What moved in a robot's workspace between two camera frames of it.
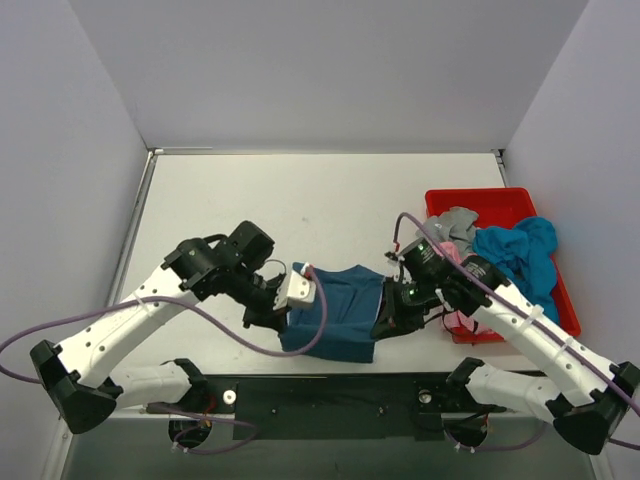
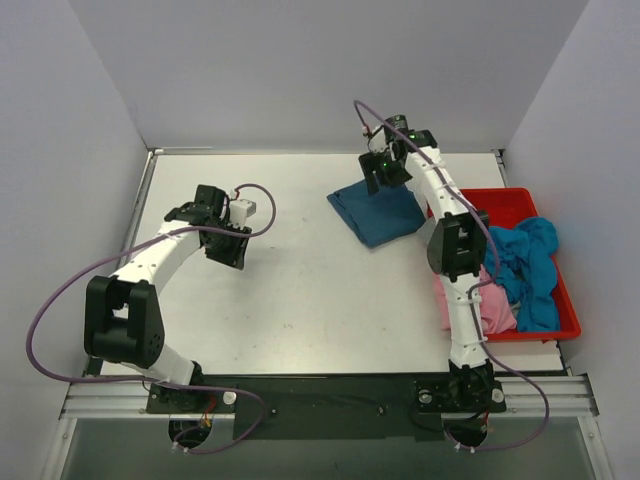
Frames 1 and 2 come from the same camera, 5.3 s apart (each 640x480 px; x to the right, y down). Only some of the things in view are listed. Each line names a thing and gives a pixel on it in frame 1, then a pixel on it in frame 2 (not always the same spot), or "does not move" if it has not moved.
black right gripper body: x=395 y=306 → x=376 y=170
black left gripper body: x=270 y=314 → x=228 y=248
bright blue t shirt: x=524 y=254 does not move
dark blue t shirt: x=353 y=301 → x=393 y=211
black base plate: x=392 y=407 does not move
